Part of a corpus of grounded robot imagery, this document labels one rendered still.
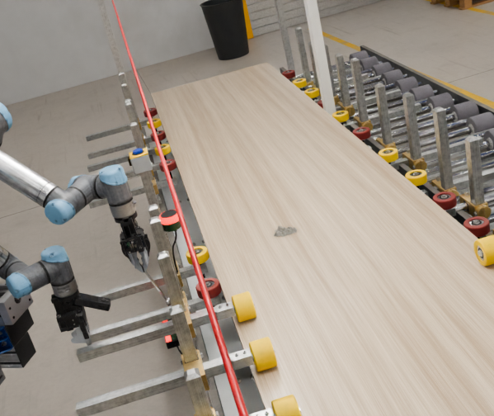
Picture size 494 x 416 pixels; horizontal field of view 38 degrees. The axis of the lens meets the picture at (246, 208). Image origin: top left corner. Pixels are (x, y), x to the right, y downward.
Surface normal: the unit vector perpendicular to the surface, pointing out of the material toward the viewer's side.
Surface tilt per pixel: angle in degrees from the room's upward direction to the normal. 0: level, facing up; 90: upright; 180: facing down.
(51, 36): 90
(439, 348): 0
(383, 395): 0
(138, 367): 0
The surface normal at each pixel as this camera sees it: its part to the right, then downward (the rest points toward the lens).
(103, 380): -0.22, -0.88
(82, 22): 0.25, 0.36
